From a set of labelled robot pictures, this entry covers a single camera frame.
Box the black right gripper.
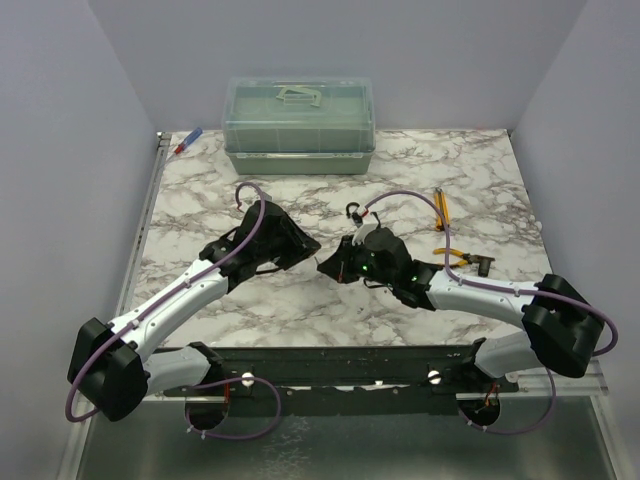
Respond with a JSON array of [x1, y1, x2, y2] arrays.
[[319, 235, 396, 288]]

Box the black Kaijing padlock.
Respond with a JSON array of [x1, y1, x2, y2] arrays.
[[345, 202, 362, 225]]

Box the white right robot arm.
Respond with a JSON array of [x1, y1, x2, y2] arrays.
[[317, 228, 604, 392]]

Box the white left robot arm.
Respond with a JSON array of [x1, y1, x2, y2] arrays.
[[67, 201, 321, 422]]

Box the green transparent toolbox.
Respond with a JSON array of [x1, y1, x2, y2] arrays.
[[222, 77, 376, 175]]

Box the yellow utility knife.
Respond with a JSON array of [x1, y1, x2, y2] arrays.
[[434, 187, 450, 232]]

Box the yellow black pliers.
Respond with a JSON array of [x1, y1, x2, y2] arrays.
[[432, 248, 477, 269]]

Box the red blue screwdriver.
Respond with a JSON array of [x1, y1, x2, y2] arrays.
[[173, 127, 203, 155]]

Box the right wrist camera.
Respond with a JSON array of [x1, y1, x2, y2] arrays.
[[352, 212, 381, 246]]

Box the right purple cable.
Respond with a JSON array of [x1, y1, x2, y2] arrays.
[[362, 190, 619, 435]]

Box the purple cable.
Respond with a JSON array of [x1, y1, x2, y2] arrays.
[[362, 190, 619, 435], [64, 182, 282, 441]]

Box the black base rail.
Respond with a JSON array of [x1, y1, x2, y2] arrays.
[[165, 345, 518, 416]]

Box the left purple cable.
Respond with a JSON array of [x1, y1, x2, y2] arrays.
[[64, 182, 282, 441]]

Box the black T-handle socket wrench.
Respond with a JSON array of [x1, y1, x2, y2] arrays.
[[470, 255, 495, 278]]

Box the aluminium frame rail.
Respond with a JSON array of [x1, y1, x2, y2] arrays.
[[56, 132, 172, 479]]

